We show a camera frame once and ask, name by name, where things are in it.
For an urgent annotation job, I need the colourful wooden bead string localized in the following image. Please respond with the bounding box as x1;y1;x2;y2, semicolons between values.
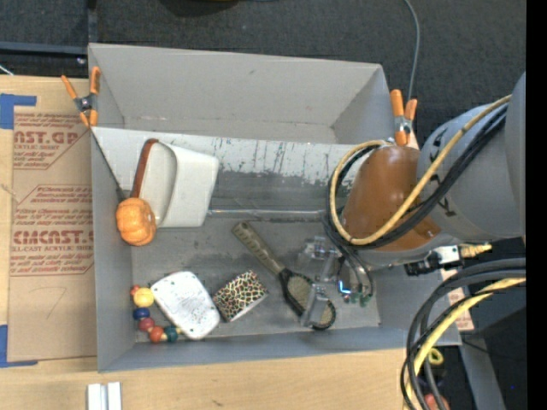
129;284;181;345

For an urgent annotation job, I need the person's hand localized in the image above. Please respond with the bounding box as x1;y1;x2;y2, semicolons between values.
422;392;450;410

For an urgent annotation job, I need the white speckled oval pad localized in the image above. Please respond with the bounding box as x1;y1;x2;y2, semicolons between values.
150;270;222;342

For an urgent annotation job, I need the brown cardboard board red print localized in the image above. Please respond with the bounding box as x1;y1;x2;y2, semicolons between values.
0;74;100;369

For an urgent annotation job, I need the black cylinder on white bracket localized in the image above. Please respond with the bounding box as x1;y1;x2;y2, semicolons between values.
403;242;493;278

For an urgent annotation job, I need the grey metal bin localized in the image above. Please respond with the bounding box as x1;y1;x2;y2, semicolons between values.
87;43;463;374

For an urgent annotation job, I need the orange toy pumpkin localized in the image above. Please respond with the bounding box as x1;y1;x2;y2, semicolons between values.
115;197;158;248

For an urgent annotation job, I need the olive and black hairbrush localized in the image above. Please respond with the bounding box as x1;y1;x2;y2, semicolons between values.
231;221;338;332

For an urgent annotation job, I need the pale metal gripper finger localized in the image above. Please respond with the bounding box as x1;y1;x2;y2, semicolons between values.
300;283;332;329
303;236;343;283

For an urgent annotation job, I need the leopard print tape roll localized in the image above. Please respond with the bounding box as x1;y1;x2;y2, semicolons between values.
211;269;270;324

